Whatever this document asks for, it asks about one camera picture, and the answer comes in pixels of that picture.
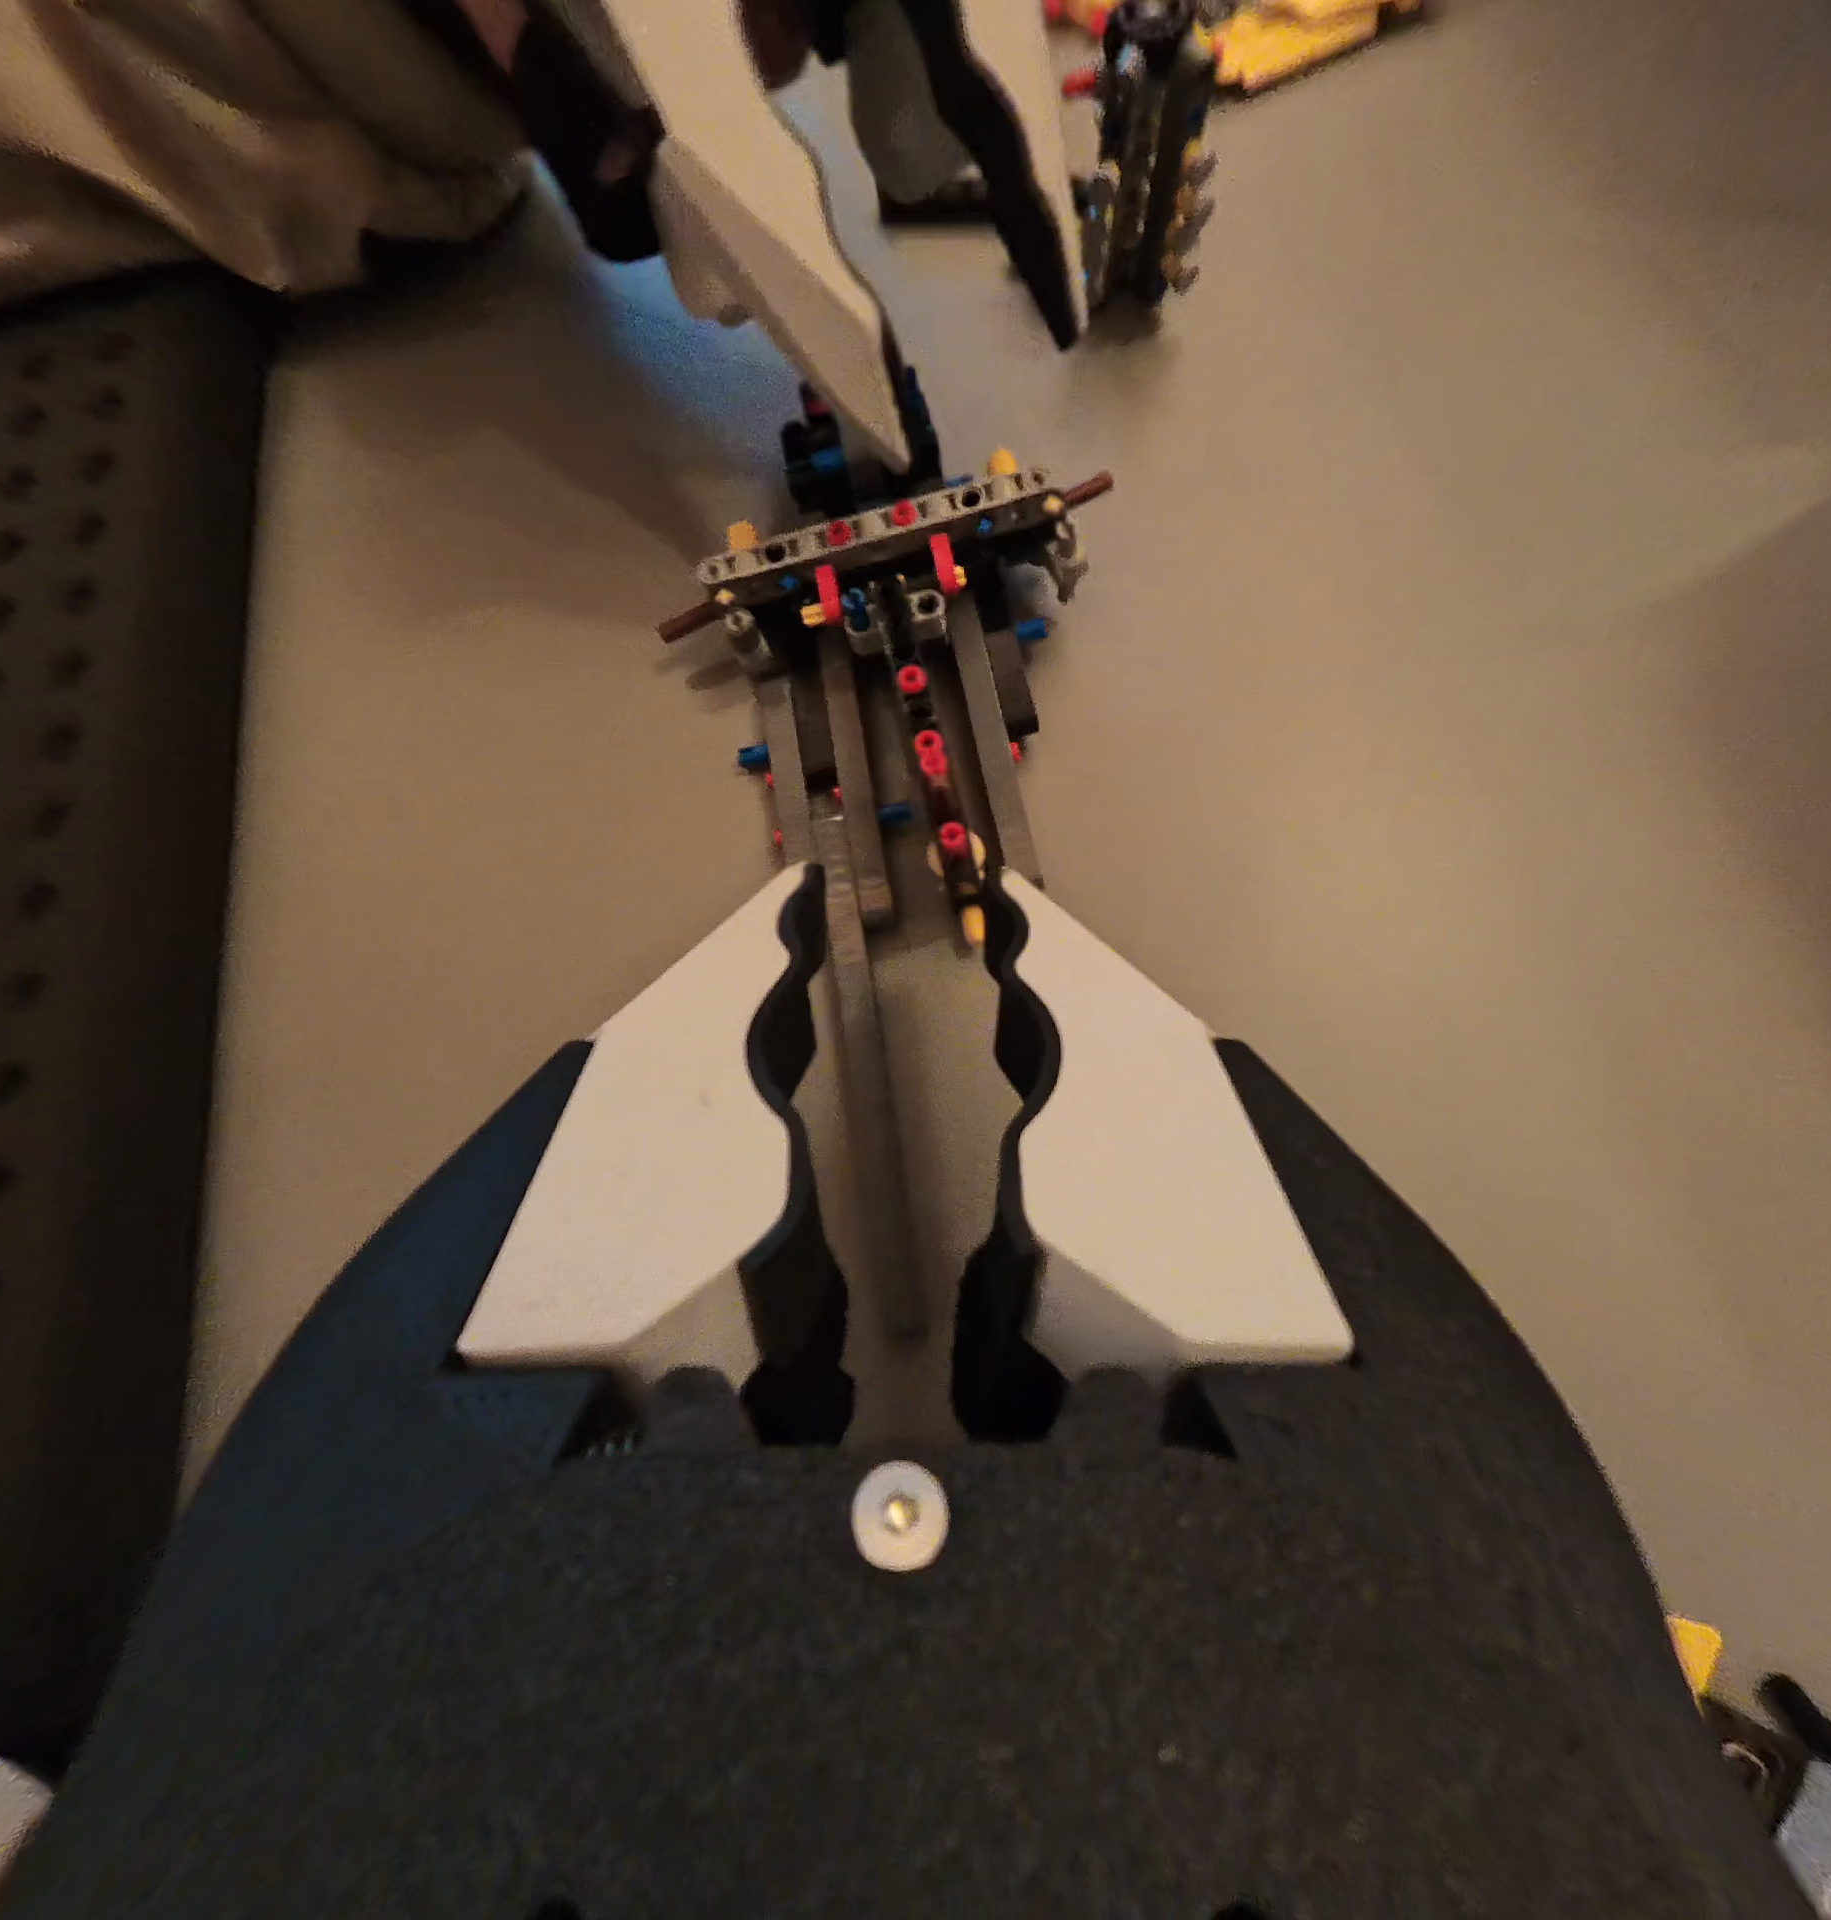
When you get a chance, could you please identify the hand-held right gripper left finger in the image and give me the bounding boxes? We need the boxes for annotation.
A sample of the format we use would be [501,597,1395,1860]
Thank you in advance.
[456,863,829,1401]

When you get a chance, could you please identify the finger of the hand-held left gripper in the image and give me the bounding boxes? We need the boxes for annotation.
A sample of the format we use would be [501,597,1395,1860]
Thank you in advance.
[851,0,1090,352]
[598,0,921,472]

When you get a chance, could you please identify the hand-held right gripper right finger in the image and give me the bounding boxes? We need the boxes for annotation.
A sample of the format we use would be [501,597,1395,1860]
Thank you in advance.
[985,869,1359,1388]

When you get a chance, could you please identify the black toy brick engine assembly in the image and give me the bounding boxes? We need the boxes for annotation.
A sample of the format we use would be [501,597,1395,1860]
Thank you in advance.
[1078,0,1223,342]

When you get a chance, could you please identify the black grey toy brick chassis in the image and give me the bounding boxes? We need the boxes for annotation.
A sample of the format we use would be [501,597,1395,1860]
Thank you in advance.
[658,360,1116,1341]

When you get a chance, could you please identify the person's left forearm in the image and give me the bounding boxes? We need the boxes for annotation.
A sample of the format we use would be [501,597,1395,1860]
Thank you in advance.
[0,0,557,327]

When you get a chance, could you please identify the grey desk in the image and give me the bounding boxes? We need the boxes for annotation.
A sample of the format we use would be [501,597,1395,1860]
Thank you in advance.
[179,0,1831,1695]

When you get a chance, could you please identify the large yellow toy car panel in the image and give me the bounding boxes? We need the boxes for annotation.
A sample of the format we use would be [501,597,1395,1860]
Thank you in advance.
[1200,0,1432,96]

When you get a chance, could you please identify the dark perforated panel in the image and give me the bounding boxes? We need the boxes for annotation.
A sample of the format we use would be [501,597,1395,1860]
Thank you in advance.
[0,277,275,1781]

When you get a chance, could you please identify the pile of toy brick pieces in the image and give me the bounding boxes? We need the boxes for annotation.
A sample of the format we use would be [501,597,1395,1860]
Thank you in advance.
[1667,1556,1831,1920]

